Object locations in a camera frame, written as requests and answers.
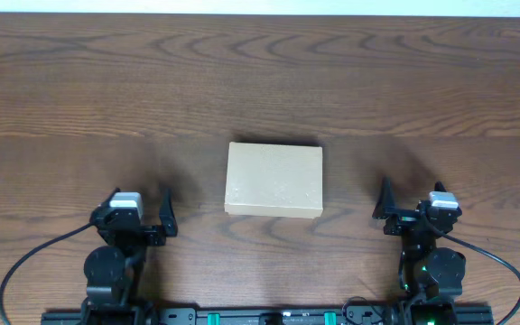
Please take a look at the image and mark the cardboard box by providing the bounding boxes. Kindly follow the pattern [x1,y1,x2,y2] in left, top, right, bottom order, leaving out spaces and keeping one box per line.
[224,142,323,219]

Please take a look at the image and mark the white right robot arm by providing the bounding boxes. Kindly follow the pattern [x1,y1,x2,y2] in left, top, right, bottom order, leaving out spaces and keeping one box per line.
[372,178,466,324]

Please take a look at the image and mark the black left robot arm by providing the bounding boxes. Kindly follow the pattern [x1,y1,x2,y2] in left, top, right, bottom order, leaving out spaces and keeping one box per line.
[80,188,178,325]

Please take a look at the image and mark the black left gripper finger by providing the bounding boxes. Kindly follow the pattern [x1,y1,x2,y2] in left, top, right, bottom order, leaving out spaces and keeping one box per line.
[90,187,121,222]
[158,189,178,236]

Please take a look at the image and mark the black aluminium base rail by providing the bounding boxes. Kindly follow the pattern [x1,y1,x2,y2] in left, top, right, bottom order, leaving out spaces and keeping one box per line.
[40,301,494,325]

